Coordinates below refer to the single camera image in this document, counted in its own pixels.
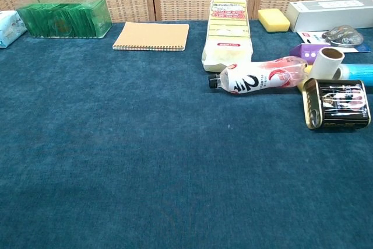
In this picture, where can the dark blue table cloth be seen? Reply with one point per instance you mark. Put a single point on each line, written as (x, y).
(145, 150)

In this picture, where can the red white labelled plastic bottle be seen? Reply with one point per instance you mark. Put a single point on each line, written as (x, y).
(256, 75)

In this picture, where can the orange spiral notebook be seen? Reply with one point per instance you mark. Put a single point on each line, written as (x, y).
(151, 36)

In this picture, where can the packaged yellow sponges pack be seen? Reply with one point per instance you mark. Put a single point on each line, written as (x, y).
(228, 36)

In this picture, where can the yellow sponge block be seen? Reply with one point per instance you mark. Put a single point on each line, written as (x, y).
(306, 81)

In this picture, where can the yellow sponge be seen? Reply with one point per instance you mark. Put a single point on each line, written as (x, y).
(274, 21)

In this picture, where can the small purple box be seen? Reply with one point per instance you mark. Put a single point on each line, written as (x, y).
(306, 53)

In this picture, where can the clear box of green packets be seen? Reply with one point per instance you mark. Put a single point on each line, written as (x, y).
(64, 18)

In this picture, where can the black luncheon meat can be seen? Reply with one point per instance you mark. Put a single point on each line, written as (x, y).
(341, 103)

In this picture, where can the white power strip box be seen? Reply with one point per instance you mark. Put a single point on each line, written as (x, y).
(329, 13)

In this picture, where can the correction tape blister pack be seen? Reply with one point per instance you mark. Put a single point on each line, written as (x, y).
(344, 37)

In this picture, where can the light blue cylinder roll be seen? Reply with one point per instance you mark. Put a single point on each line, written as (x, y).
(358, 71)

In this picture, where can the light blue wet wipes pack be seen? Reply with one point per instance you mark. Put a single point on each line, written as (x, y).
(10, 28)

